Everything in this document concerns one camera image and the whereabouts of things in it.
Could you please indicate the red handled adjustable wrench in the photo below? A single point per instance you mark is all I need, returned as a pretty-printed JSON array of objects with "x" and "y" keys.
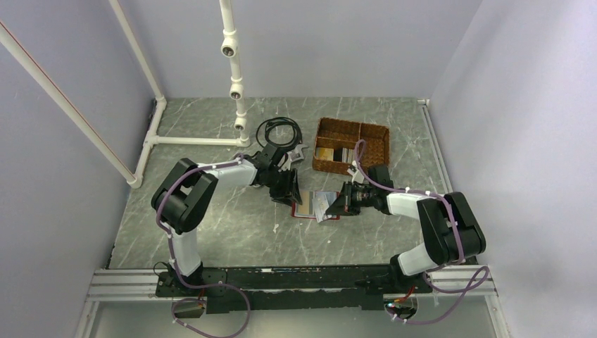
[{"x": 295, "y": 155}]

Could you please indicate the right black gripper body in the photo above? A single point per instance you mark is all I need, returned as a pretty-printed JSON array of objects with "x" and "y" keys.
[{"x": 360, "y": 197}]

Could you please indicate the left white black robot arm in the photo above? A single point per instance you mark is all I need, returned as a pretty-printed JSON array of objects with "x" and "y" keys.
[{"x": 183, "y": 198}]

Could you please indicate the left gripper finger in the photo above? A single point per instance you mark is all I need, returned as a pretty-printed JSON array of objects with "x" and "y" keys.
[
  {"x": 294, "y": 187},
  {"x": 287, "y": 200}
]

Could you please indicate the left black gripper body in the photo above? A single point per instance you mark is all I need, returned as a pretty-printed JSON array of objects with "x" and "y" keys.
[{"x": 281, "y": 184}]

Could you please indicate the aluminium extrusion rail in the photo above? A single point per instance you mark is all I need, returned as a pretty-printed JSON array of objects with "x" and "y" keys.
[{"x": 141, "y": 285}]

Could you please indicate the brown woven basket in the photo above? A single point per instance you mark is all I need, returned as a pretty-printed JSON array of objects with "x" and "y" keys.
[{"x": 335, "y": 133}]

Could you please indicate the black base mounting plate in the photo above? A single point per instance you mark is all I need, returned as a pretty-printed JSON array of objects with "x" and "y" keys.
[{"x": 368, "y": 287}]

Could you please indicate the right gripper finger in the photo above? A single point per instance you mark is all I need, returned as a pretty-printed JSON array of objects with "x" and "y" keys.
[
  {"x": 343, "y": 208},
  {"x": 344, "y": 196}
]

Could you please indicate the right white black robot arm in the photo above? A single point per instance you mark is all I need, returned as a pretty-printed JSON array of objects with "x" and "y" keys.
[{"x": 449, "y": 228}]

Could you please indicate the white pvc pipe frame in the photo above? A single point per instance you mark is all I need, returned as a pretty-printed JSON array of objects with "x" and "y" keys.
[{"x": 229, "y": 49}]

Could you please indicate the cards in basket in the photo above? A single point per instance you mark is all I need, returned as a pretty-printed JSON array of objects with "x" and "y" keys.
[{"x": 343, "y": 155}]

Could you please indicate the red leather card holder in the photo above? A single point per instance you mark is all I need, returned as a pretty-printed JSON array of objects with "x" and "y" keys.
[{"x": 314, "y": 205}]

